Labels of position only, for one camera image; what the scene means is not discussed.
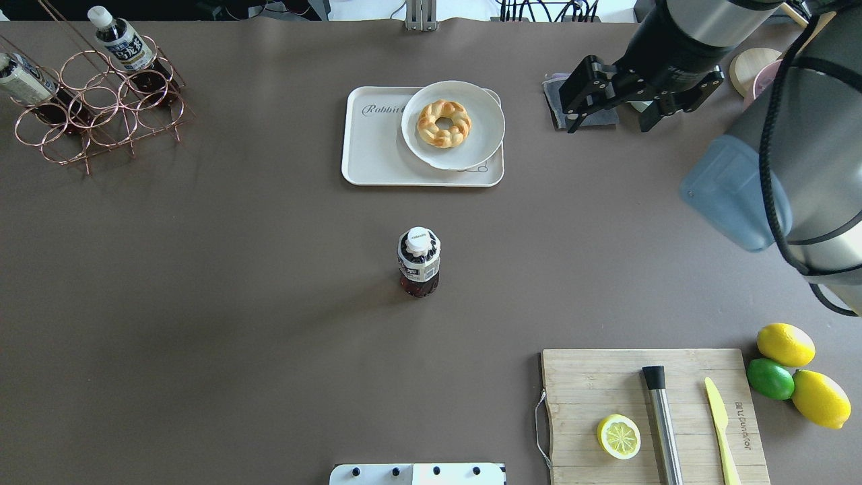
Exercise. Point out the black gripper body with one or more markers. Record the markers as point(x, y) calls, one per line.
point(652, 48)

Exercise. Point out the tea bottle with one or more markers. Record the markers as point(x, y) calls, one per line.
point(27, 84)
point(150, 78)
point(418, 252)

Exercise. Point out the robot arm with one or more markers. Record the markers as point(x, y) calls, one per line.
point(787, 172)

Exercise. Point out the cream serving tray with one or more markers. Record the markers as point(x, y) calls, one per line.
point(374, 152)

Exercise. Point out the grey folded cloth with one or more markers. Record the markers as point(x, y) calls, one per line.
point(551, 84)

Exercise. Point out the mint green bowl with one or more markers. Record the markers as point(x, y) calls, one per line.
point(639, 105)

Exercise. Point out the glazed twisted donut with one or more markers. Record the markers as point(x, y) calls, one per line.
point(444, 124)

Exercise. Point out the white plate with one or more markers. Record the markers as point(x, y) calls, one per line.
point(486, 133)

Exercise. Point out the wooden coaster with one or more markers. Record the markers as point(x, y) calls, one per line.
point(748, 64)

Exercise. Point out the pink bowl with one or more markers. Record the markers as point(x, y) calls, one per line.
point(761, 82)

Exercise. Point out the steel muddler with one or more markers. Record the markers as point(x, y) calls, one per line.
point(654, 377)

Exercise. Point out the wooden cutting board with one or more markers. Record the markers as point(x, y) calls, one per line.
point(584, 386)

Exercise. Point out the yellow lemon upper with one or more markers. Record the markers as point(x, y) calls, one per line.
point(786, 344)

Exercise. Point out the yellow lemon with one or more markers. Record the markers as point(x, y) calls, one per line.
point(786, 344)
point(820, 399)

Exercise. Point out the green lime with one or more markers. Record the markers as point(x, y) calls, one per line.
point(770, 379)

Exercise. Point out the yellow plastic knife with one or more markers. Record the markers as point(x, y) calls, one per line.
point(721, 422)

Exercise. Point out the half lemon slice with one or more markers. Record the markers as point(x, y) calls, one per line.
point(619, 436)

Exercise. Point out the yellow lemon lower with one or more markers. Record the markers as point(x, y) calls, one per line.
point(820, 399)

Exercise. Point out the aluminium frame post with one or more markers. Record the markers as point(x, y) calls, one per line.
point(421, 15)

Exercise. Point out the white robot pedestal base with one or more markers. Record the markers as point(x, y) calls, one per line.
point(463, 472)

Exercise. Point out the copper wire bottle rack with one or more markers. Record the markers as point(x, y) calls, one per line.
point(106, 111)

